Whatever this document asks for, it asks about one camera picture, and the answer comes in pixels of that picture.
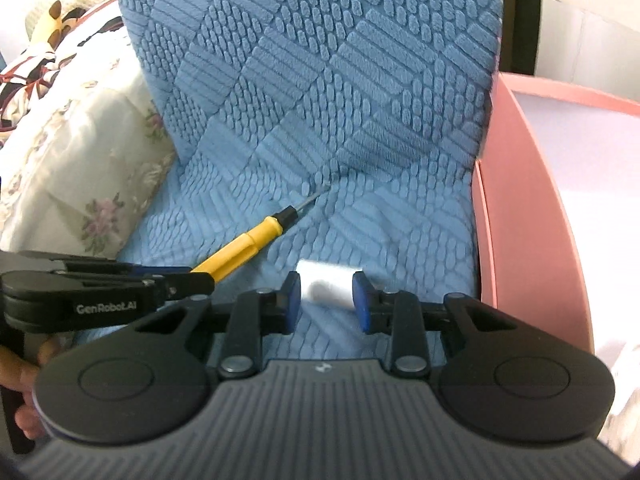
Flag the blue textured sofa cover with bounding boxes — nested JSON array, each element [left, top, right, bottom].
[[106, 0, 503, 361]]

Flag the yellow handled screwdriver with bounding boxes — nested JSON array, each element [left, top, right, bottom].
[[190, 185, 332, 284]]

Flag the floral cream pillow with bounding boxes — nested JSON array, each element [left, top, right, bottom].
[[0, 57, 180, 262]]

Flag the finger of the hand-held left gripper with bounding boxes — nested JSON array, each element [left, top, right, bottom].
[[116, 261, 198, 278], [150, 270, 217, 301]]

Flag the small white charger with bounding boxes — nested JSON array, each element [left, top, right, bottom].
[[294, 258, 357, 309]]

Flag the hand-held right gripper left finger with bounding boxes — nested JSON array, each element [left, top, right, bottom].
[[132, 270, 303, 382]]

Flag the person's left hand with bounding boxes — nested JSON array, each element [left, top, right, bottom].
[[0, 336, 64, 442]]

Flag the pink box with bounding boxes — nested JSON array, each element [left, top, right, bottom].
[[471, 72, 640, 357]]

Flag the red striped printed cloth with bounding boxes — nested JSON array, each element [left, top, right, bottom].
[[0, 0, 127, 133]]

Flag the yellow plush toy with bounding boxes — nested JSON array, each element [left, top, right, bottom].
[[29, 0, 77, 47]]

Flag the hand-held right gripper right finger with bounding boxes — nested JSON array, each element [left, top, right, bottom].
[[351, 270, 521, 380]]

